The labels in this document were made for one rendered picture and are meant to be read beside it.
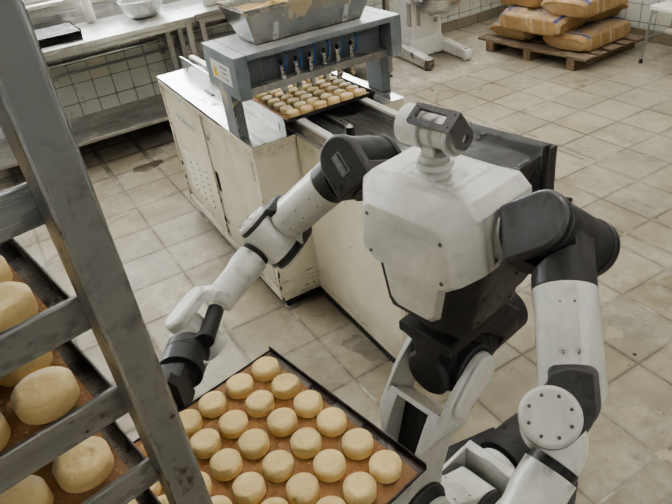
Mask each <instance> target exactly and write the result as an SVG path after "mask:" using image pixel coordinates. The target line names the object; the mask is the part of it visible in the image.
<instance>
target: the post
mask: <svg viewBox="0 0 672 504"><path fill-rule="evenodd" d="M0 124H1V126H2V128H3V131H4V133H5V135H6V137H7V140H8V142H9V144H10V146H11V149H12V151H13V153H14V155H15V158H16V160H17V162H18V164H19V167H20V169H21V171H22V174H23V176H24V178H25V180H26V183H27V185H28V187H29V189H30V192H31V194H32V196H33V198H34V201H35V203H36V205H37V207H38V210H39V212H40V214H41V216H42V219H43V221H44V223H45V225H46V228H47V230H48V232H49V234H50V237H51V239H52V241H53V243H54V246H55V248H56V250H57V252H58V255H59V257H60V259H61V261H62V264H63V266H64V268H65V270H66V273H67V275H68V277H69V279H70V282H71V284H72V286H73V288H74V291H75V293H76V295H77V297H78V300H79V302H80V304H81V306H82V309H83V311H84V313H85V315H86V318H87V320H88V322H89V324H90V327H91V329H92V331H93V333H94V336H95V338H96V340H97V342H98V345H99V347H100V349H101V351H102V354H103V356H104V358H105V360H106V363H107V365H108V367H109V369H110V372H111V374H112V376H113V378H114V381H115V383H116V385H117V387H118V390H119V392H120V394H121V396H122V399H123V401H124V403H125V405H126V408H127V410H128V412H129V414H130V417H131V419H132V421H133V423H134V426H135V428H136V430H137V432H138V435H139V437H140V439H141V441H142V444H143V446H144V448H145V450H146V453H147V455H148V457H149V459H150V462H151V464H152V466H153V468H154V471H155V473H156V475H157V477H158V480H159V482H160V484H161V486H162V489H163V491H164V493H165V495H166V498H167V500H168V502H169V504H213V502H212V500H211V497H210V494H209V492H208V489H207V486H206V484H205V481H204V478H203V476H202V473H201V470H200V468H199V465H198V462H197V460H196V457H195V455H194V452H193V449H192V447H191V444H190V441H189V439H188V436H187V433H186V431H185V428H184V425H183V423H182V420H181V417H180V415H179V412H178V410H177V407H176V404H175V402H174V399H173V396H172V394H171V391H170V388H169V386H168V383H167V380H166V378H165V375H164V372H163V370H162V367H161V364H160V362H159V359H158V357H157V354H156V351H155V349H154V346H153V343H152V341H151V338H150V335H149V333H148V330H147V327H146V325H145V322H144V319H143V317H142V314H141V312H140V309H139V306H138V304H137V301H136V298H135V296H134V293H133V290H132V288H131V285H130V282H129V280H128V277H127V274H126V272H125V269H124V267H123V264H122V261H121V259H120V256H119V253H118V251H117V248H116V245H115V243H114V240H113V237H112V235H111V232H110V229H109V227H108V224H107V221H106V219H105V216H104V214H103V211H102V208H101V206H100V203H99V200H98V198H97V195H96V192H95V190H94V187H93V184H92V182H91V179H90V176H89V174H88V171H87V169H86V166H85V163H84V161H83V158H82V155H81V153H80V150H79V147H78V145H77V142H76V139H75V137H74V134H73V131H72V129H71V126H70V124H69V121H68V118H67V116H66V113H65V110H64V108H63V105H62V102H61V100H60V97H59V94H58V92H57V89H56V86H55V84H54V81H53V78H52V76H51V73H50V71H49V68H48V65H47V63H46V60H45V57H44V55H43V52H42V49H41V47H40V44H39V41H38V39H37V36H36V33H35V31H34V28H33V26H32V23H31V20H30V18H29V15H28V12H27V10H26V7H25V4H24V2H23V0H0Z"/></svg>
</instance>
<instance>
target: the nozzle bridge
mask: <svg viewBox="0 0 672 504"><path fill-rule="evenodd" d="M354 32H356V34H357V49H356V50H355V51H354V57H353V58H350V57H349V51H348V45H349V42H348V41H349V40H352V44H353V47H354V49H355V46H356V38H355V34H354ZM340 36H342V37H343V41H344V51H343V54H342V55H341V61H340V62H337V61H336V57H335V44H337V43H338V44H339V48H340V53H341V52H342V39H341V37H340ZM327 39H328V40H329V44H330V56H329V58H328V59H327V63H328V64H327V65H326V66H323V65H322V58H321V52H322V51H321V48H322V47H324V48H325V52H326V54H327V56H328V43H327ZM312 43H314V45H315V49H316V60H315V62H314V63H313V64H314V69H312V70H309V68H308V67H309V66H308V61H307V57H308V54H307V52H308V51H311V56H312V58H313V60H314V47H313V44H312ZM201 45H202V49H203V53H204V58H205V62H206V66H207V71H208V75H209V79H210V83H212V84H213V85H215V86H217V87H218V88H220V93H221V97H222V101H223V106H224V110H225V115H226V119H227V124H228V128H229V132H231V133H232V134H233V135H235V136H236V137H237V138H239V139H240V140H242V139H245V138H248V137H249V133H248V128H247V123H246V118H245V113H244V109H243V104H242V102H245V101H249V100H252V99H253V96H255V95H258V94H261V93H265V92H268V91H271V90H275V89H278V88H281V87H285V86H288V85H291V84H295V83H298V82H301V81H305V80H308V79H312V78H315V77H318V76H322V75H325V74H328V73H332V72H335V71H338V70H342V69H345V68H348V67H352V66H355V65H358V64H362V63H365V62H366V64H367V76H368V87H369V88H371V89H374V90H376V91H378V92H381V93H383V94H384V93H387V92H390V91H391V90H390V75H389V60H388V56H391V57H395V56H398V55H402V39H401V21H400V14H398V13H394V12H389V11H385V10H381V9H377V8H373V7H368V6H365V8H364V10H363V13H362V15H361V17H360V18H359V19H355V20H351V21H347V22H343V23H340V24H336V25H332V26H328V27H325V28H321V29H317V30H313V31H310V32H306V33H302V34H298V35H294V36H291V37H287V38H283V39H279V40H276V41H272V42H268V43H264V44H261V45H254V44H252V43H250V42H247V41H245V40H243V39H240V38H239V36H238V35H237V34H234V35H230V36H226V37H222V38H218V39H214V40H210V41H206V42H203V43H201ZM298 47H300V50H301V56H302V63H301V66H300V67H299V69H300V73H299V74H295V72H294V71H295V70H294V66H293V60H294V59H293V56H294V55H296V56H297V60H298V62H299V64H300V53H299V49H298ZM283 51H285V53H286V57H287V69H286V71H285V75H286V77H285V78H281V77H280V72H279V66H278V65H279V61H278V60H279V59H282V62H283V64H284V68H285V56H284V53H283Z"/></svg>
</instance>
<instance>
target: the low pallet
mask: <svg viewBox="0 0 672 504"><path fill-rule="evenodd" d="M644 39H645V36H643V35H637V34H631V33H628V35H627V36H626V37H624V38H622V39H619V40H617V41H614V42H612V43H609V44H607V45H605V46H602V47H600V48H597V49H595V50H592V51H590V52H577V51H570V50H564V49H559V48H555V47H552V46H550V45H548V44H547V43H546V42H545V41H544V40H543V36H541V37H539V38H536V39H533V40H530V41H526V40H518V39H512V38H507V37H503V36H499V35H498V34H496V33H495V32H492V34H489V33H488V34H485V35H483V36H480V37H478V40H483V41H486V51H488V52H494V51H497V50H500V49H503V48H506V47H509V46H510V47H515V48H519V49H524V50H523V60H527V61H532V60H534V59H537V58H540V57H542V56H545V55H552V56H557V57H563V58H567V61H566V70H570V71H576V70H578V69H581V68H583V67H586V66H588V65H591V64H593V63H596V62H598V61H601V60H603V59H606V58H608V57H611V56H613V55H616V54H618V53H621V52H623V51H626V50H628V49H631V48H633V47H635V43H638V42H641V41H643V40H644Z"/></svg>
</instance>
